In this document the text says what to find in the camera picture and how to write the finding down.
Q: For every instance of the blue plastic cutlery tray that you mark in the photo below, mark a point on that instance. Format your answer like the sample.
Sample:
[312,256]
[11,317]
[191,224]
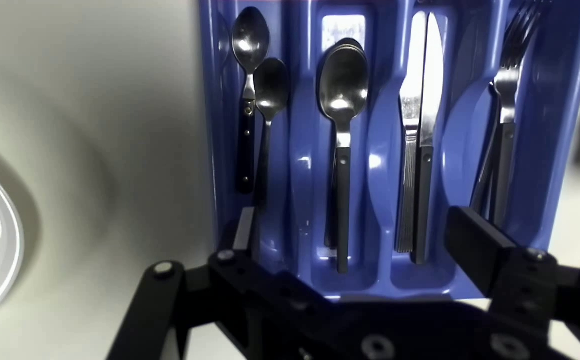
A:
[465,39]

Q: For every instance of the black-handled fork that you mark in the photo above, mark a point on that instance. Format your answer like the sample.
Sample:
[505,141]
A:
[494,175]

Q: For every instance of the black-handled table knife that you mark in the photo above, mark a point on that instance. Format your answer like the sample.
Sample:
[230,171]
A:
[410,107]

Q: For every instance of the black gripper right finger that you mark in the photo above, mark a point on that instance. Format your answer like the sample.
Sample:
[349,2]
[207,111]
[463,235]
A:
[476,247]

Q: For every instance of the black-handled tablespoon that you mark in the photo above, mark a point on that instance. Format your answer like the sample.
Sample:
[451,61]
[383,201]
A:
[343,92]

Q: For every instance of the black-handled teaspoon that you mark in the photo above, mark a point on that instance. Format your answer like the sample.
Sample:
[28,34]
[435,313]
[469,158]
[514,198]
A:
[270,98]
[250,41]

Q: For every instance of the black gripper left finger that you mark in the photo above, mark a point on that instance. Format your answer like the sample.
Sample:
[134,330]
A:
[238,237]

